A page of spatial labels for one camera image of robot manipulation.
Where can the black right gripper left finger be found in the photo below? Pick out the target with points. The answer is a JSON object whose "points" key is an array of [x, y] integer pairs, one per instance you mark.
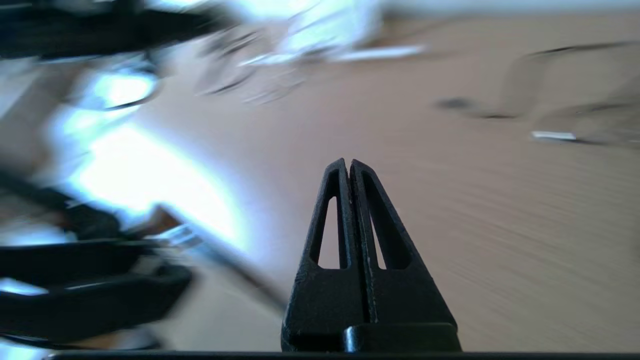
{"points": [[325, 295]]}

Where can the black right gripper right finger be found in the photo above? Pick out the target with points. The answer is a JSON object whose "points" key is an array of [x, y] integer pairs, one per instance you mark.
{"points": [[405, 295]]}

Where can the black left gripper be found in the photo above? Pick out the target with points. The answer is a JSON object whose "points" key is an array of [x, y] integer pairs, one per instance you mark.
{"points": [[100, 305]]}

